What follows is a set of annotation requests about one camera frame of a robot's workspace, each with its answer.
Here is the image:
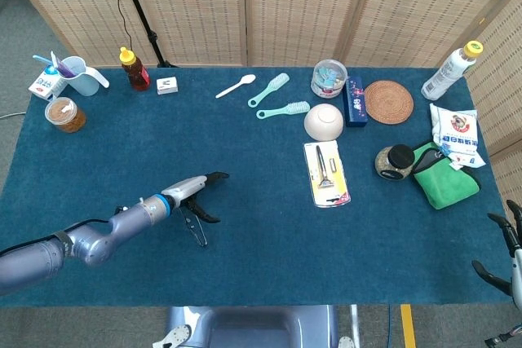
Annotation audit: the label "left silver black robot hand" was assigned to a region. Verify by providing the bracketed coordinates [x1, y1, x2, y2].
[161, 171, 231, 225]

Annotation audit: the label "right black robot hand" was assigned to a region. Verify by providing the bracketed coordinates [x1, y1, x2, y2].
[471, 200, 522, 311]

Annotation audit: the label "black thin-rimmed eyeglasses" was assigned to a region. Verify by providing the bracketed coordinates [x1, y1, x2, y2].
[178, 205, 210, 249]

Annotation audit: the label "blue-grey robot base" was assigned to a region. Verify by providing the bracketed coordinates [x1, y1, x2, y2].
[152, 305, 356, 348]

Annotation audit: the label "blue felt table cover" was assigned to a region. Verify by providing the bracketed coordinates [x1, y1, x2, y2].
[0, 66, 515, 308]

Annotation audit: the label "small white cardboard box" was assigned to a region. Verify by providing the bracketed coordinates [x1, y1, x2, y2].
[156, 76, 179, 95]

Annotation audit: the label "green folded cloth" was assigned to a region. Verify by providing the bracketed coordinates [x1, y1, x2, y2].
[411, 141, 483, 211]

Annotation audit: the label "small white red sachet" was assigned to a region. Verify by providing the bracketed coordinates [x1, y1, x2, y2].
[446, 150, 488, 170]

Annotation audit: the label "honey bottle with yellow cap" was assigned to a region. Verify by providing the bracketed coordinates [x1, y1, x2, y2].
[118, 46, 151, 91]

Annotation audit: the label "white plastic spoon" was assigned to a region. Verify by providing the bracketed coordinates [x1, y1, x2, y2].
[215, 73, 257, 99]

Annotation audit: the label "mint green scrub brush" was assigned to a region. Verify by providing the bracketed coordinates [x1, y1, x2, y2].
[255, 99, 311, 121]
[247, 73, 291, 108]

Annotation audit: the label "clear cup of brown contents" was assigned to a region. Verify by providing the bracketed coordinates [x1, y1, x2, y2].
[44, 96, 87, 134]

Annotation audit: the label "razor in yellow blister pack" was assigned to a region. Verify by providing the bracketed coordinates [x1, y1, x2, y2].
[303, 139, 352, 208]

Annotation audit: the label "light blue plastic pitcher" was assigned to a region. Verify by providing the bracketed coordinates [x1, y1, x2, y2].
[60, 55, 111, 97]

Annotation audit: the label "cream upturned bowl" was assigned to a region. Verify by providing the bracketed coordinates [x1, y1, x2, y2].
[303, 103, 345, 141]

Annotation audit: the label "white printed salt bag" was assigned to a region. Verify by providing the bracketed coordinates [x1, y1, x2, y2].
[429, 103, 480, 154]

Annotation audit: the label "glass jar with black lid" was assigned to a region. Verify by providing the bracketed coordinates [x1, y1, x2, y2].
[374, 143, 416, 181]

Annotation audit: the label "purple toothbrush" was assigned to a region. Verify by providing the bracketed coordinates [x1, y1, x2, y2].
[56, 57, 77, 79]

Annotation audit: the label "white and blue carton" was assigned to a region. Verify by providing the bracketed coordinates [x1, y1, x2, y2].
[28, 65, 69, 102]

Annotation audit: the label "clear round tub of clips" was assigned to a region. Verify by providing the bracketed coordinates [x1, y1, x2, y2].
[310, 59, 349, 99]

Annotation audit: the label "black tripod stand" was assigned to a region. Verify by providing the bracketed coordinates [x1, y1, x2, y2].
[113, 0, 179, 69]

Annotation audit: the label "dark blue long box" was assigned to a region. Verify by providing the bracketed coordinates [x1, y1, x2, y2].
[344, 76, 369, 128]

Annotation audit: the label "white bottle with yellow cap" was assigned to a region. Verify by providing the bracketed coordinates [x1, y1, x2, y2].
[421, 40, 484, 101]

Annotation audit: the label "round woven rattan coaster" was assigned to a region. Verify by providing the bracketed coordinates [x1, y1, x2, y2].
[363, 80, 415, 125]

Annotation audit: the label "woven bamboo folding screen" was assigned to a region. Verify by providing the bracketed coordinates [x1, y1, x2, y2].
[0, 0, 522, 225]

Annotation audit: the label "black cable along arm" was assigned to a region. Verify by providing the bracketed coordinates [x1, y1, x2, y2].
[0, 205, 135, 256]

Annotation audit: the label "thin black hanging cable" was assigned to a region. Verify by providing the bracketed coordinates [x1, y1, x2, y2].
[100, 0, 134, 50]

